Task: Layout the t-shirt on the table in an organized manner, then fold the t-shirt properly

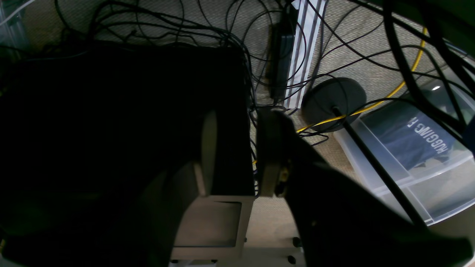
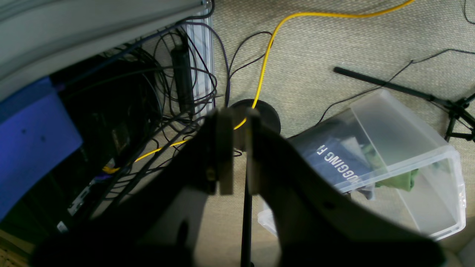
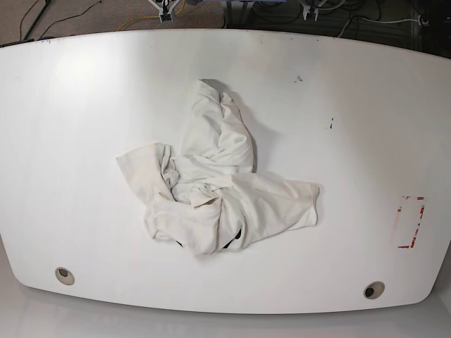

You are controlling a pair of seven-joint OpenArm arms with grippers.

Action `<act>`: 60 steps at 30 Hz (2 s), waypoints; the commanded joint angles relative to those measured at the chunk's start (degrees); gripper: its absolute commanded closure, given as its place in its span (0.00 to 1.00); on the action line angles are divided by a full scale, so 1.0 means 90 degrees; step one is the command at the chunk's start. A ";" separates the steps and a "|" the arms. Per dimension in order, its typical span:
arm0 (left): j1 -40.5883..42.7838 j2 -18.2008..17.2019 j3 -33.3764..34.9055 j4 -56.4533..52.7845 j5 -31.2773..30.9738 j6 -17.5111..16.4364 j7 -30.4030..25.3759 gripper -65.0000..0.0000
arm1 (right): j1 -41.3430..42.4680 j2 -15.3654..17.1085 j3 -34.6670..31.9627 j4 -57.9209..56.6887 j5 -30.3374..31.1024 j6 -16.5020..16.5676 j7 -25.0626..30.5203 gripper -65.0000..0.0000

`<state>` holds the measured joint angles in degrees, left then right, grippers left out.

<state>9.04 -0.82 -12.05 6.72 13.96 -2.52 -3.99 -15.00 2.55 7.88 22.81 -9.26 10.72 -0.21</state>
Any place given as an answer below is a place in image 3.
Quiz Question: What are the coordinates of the left table cable grommet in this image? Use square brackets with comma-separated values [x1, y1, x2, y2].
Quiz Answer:
[55, 268, 75, 286]

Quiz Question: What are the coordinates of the white cable on floor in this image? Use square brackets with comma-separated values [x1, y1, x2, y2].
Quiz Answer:
[338, 15, 420, 38]

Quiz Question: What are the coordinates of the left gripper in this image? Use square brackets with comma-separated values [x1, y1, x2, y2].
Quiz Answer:
[299, 0, 321, 20]

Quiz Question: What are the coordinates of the red tape rectangle marking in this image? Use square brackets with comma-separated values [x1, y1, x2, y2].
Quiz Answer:
[392, 196, 426, 249]

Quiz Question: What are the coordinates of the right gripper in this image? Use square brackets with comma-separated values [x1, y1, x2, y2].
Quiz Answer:
[149, 0, 176, 23]

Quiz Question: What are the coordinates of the black cable on floor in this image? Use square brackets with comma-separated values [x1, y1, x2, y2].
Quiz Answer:
[19, 0, 103, 40]

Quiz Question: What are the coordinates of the table cable grommet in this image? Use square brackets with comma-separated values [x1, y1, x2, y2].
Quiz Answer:
[55, 268, 75, 286]
[364, 281, 385, 300]

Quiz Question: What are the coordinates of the right table cable grommet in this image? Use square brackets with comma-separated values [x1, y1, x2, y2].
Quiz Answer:
[364, 281, 385, 300]

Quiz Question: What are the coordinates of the yellow cable on floor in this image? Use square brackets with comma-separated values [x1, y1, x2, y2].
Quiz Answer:
[118, 0, 187, 32]

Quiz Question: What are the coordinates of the white t-shirt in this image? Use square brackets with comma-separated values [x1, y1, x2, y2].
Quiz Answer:
[116, 80, 320, 256]

